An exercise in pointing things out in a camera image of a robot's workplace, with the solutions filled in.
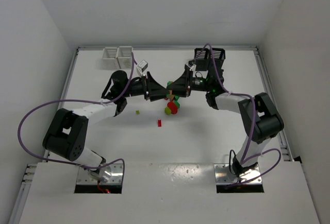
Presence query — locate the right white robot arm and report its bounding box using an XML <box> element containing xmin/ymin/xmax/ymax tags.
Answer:
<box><xmin>167</xmin><ymin>68</ymin><xmax>284</xmax><ymax>177</ymax></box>

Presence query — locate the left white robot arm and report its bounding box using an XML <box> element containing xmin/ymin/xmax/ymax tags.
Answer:
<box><xmin>42</xmin><ymin>70</ymin><xmax>169</xmax><ymax>171</ymax></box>

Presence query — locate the green lego piece by round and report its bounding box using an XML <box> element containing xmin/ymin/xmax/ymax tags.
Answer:
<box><xmin>173</xmin><ymin>101</ymin><xmax>180</xmax><ymax>109</ymax></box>

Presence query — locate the red round lego piece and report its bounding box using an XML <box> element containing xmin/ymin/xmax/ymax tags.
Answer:
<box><xmin>167</xmin><ymin>102</ymin><xmax>178</xmax><ymax>115</ymax></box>

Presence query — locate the left black slotted container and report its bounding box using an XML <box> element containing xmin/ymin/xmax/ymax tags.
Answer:
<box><xmin>194</xmin><ymin>48</ymin><xmax>209</xmax><ymax>71</ymax></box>

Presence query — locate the black slotted container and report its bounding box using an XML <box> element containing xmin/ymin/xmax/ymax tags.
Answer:
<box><xmin>194</xmin><ymin>48</ymin><xmax>209</xmax><ymax>71</ymax></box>
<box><xmin>208</xmin><ymin>48</ymin><xmax>225</xmax><ymax>70</ymax></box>

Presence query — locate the lime lego brick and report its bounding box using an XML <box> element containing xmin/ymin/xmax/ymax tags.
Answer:
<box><xmin>164</xmin><ymin>107</ymin><xmax>172</xmax><ymax>115</ymax></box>

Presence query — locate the right white slotted container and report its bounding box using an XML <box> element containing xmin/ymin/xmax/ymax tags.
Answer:
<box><xmin>117</xmin><ymin>46</ymin><xmax>134</xmax><ymax>70</ymax></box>

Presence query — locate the white slotted container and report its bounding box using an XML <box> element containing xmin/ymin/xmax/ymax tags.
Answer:
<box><xmin>101</xmin><ymin>47</ymin><xmax>120</xmax><ymax>71</ymax></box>
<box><xmin>117</xmin><ymin>46</ymin><xmax>134</xmax><ymax>70</ymax></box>

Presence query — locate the right black slotted container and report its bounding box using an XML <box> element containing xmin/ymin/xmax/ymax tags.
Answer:
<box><xmin>208</xmin><ymin>48</ymin><xmax>225</xmax><ymax>70</ymax></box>

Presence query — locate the left white slotted container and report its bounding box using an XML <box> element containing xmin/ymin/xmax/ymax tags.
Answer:
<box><xmin>101</xmin><ymin>47</ymin><xmax>120</xmax><ymax>71</ymax></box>

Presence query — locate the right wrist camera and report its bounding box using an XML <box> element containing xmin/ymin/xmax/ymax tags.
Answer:
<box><xmin>185</xmin><ymin>60</ymin><xmax>196</xmax><ymax>72</ymax></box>

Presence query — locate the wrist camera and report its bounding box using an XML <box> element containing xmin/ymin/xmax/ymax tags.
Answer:
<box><xmin>137</xmin><ymin>60</ymin><xmax>148</xmax><ymax>72</ymax></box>
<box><xmin>185</xmin><ymin>60</ymin><xmax>196</xmax><ymax>72</ymax></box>

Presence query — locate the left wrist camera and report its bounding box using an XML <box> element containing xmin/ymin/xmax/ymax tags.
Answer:
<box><xmin>137</xmin><ymin>60</ymin><xmax>148</xmax><ymax>72</ymax></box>

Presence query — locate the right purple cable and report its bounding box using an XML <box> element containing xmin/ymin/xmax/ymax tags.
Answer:
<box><xmin>193</xmin><ymin>43</ymin><xmax>282</xmax><ymax>186</ymax></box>

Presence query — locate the purple cable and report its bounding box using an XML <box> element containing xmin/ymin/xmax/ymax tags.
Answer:
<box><xmin>17</xmin><ymin>51</ymin><xmax>137</xmax><ymax>170</ymax></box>
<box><xmin>193</xmin><ymin>43</ymin><xmax>282</xmax><ymax>186</ymax></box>

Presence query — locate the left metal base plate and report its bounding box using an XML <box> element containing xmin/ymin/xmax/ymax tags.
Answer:
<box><xmin>76</xmin><ymin>163</ymin><xmax>124</xmax><ymax>185</ymax></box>

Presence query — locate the metal base plate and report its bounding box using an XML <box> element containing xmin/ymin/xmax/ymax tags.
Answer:
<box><xmin>76</xmin><ymin>163</ymin><xmax>124</xmax><ymax>185</ymax></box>
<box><xmin>213</xmin><ymin>163</ymin><xmax>262</xmax><ymax>185</ymax></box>

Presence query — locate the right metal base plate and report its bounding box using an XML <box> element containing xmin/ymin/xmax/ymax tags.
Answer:
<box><xmin>213</xmin><ymin>163</ymin><xmax>262</xmax><ymax>185</ymax></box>

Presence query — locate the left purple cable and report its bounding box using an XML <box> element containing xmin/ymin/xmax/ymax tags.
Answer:
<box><xmin>17</xmin><ymin>51</ymin><xmax>137</xmax><ymax>170</ymax></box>

